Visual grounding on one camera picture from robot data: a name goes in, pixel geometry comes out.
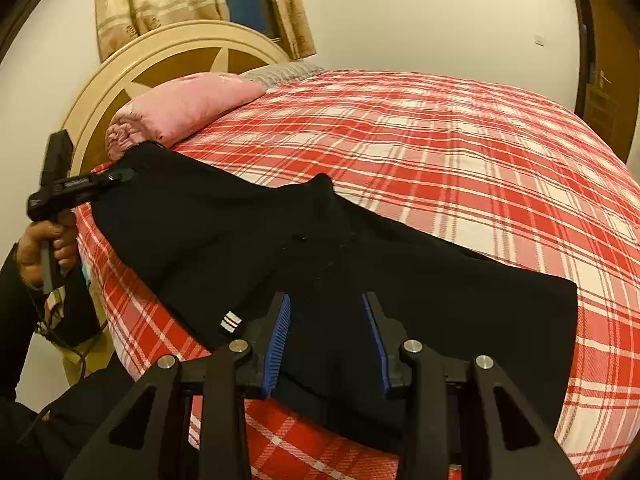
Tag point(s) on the brown wooden door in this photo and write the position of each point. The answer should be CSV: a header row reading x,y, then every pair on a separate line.
x,y
612,35

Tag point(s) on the dark wooden door frame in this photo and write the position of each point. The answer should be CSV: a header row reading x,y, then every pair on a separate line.
x,y
577,35

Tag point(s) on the bed with red plaid sheet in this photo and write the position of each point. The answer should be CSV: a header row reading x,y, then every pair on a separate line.
x,y
450,160

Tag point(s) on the narrow beige floral curtain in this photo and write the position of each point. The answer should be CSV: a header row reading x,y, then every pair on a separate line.
x,y
290,10

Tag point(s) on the person's dark clothing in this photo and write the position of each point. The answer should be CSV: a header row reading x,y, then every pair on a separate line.
x,y
65,440

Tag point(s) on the wooden slatted rail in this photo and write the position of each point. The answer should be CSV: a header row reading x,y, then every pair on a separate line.
x,y
600,110

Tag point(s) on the wide beige floral curtain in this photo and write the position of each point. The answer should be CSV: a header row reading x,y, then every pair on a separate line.
x,y
160,0

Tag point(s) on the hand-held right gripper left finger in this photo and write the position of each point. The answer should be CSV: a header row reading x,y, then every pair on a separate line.
x,y
277,340

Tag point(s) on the person's left forearm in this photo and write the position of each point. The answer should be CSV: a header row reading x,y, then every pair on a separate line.
x,y
50,320

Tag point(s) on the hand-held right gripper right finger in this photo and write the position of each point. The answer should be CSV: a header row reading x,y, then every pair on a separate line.
x,y
377,345

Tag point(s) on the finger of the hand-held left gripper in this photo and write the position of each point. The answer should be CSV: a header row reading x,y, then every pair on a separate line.
x,y
117,176

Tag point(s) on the black pants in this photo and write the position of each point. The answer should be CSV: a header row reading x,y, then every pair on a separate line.
x,y
250,240

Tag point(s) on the grey patterned pillow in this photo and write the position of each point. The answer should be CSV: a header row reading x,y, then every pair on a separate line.
x,y
285,72

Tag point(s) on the person's left hand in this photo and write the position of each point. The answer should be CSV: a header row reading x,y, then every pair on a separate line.
x,y
32,255

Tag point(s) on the cream and brown headboard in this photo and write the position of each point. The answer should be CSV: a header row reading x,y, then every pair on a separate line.
x,y
165,60

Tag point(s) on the pink folded blanket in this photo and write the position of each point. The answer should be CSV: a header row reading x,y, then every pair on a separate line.
x,y
185,107

